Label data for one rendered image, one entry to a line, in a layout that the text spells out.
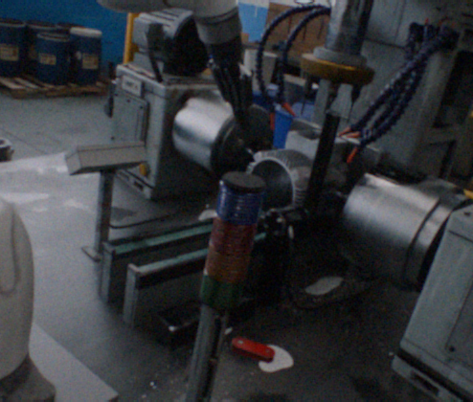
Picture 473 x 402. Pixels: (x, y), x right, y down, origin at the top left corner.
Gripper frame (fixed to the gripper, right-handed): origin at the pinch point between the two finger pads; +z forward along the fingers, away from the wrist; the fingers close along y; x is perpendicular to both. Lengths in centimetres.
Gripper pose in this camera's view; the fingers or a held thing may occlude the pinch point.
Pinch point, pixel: (241, 118)
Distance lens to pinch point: 114.0
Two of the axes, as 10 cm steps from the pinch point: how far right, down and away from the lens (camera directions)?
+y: -6.7, -4.0, 6.3
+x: -7.1, 5.8, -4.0
